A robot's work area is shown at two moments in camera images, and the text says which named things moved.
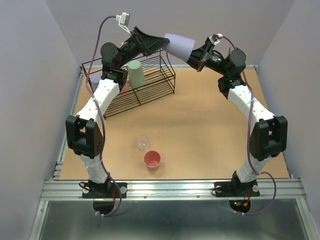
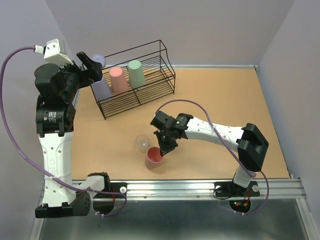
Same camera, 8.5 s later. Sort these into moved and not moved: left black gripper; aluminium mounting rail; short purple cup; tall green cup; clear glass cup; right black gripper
Moved: right black gripper; short purple cup; left black gripper
Not moved: aluminium mounting rail; tall green cup; clear glass cup
